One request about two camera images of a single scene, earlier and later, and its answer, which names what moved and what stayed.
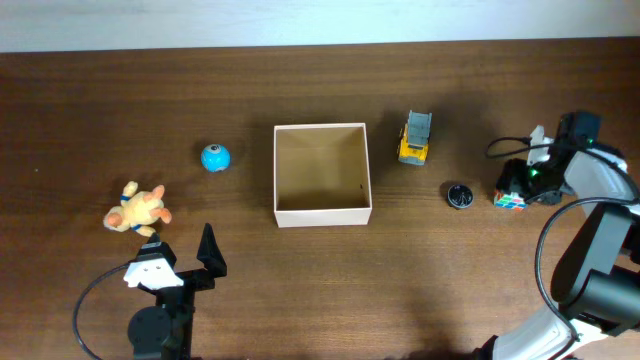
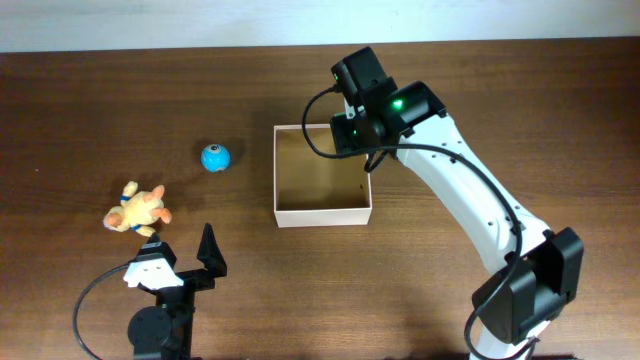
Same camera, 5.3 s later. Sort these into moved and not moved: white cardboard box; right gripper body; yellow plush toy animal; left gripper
Moved: right gripper body
Not moved: white cardboard box; left gripper; yellow plush toy animal
